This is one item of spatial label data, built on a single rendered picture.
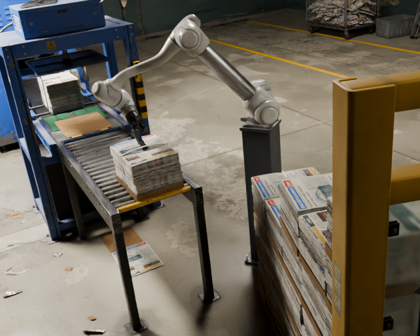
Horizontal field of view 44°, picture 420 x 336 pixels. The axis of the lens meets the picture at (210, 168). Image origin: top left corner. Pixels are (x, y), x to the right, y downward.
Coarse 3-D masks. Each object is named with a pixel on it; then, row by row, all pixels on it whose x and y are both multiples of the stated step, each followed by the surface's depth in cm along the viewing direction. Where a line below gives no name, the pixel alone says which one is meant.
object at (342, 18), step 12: (312, 0) 1044; (324, 0) 986; (336, 0) 959; (348, 0) 954; (360, 0) 961; (372, 0) 965; (312, 12) 1035; (324, 12) 1009; (336, 12) 984; (348, 12) 968; (360, 12) 993; (372, 12) 977; (312, 24) 1039; (324, 24) 1006; (336, 24) 997; (348, 24) 958; (360, 24) 986; (372, 24) 983; (348, 36) 971
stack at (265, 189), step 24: (312, 168) 301; (264, 192) 280; (264, 216) 278; (264, 240) 289; (288, 240) 236; (264, 264) 303; (288, 264) 243; (264, 288) 318; (288, 288) 248; (312, 288) 210; (312, 312) 214
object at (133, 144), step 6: (144, 138) 313; (150, 138) 312; (156, 138) 310; (120, 144) 309; (126, 144) 307; (132, 144) 306; (150, 144) 303; (114, 150) 301; (120, 150) 299; (126, 150) 298; (114, 156) 305; (114, 162) 311; (120, 168) 301; (120, 174) 307
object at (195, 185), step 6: (126, 126) 407; (126, 132) 395; (132, 132) 393; (132, 138) 384; (186, 174) 316; (186, 180) 309; (192, 180) 308; (192, 186) 301; (198, 186) 300; (186, 192) 311; (192, 192) 302; (198, 192) 300; (192, 198) 305; (198, 198) 301; (198, 204) 303
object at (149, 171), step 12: (132, 156) 290; (144, 156) 288; (156, 156) 286; (168, 156) 286; (132, 168) 279; (144, 168) 282; (156, 168) 285; (168, 168) 288; (180, 168) 292; (132, 180) 284; (144, 180) 284; (156, 180) 287; (168, 180) 291; (180, 180) 294; (144, 192) 287
